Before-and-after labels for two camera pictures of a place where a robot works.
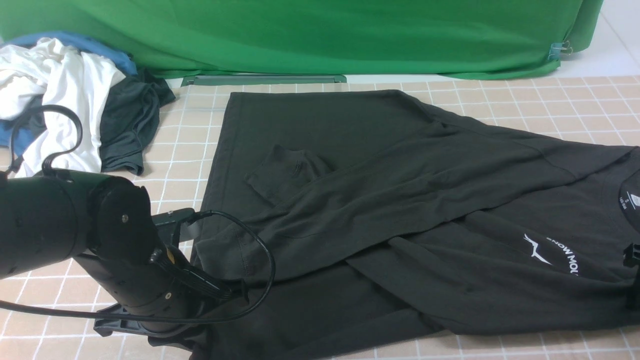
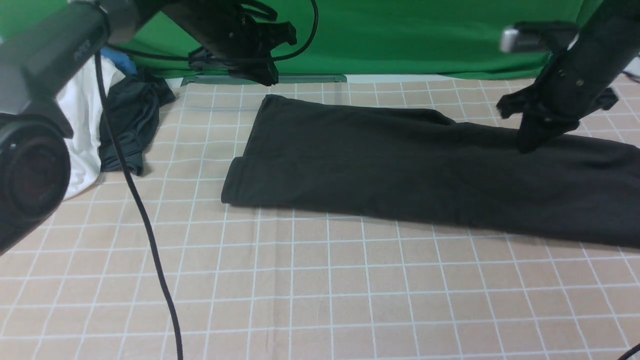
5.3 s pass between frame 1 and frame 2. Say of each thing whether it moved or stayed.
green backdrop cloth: stayed
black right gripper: moved
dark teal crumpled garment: stayed
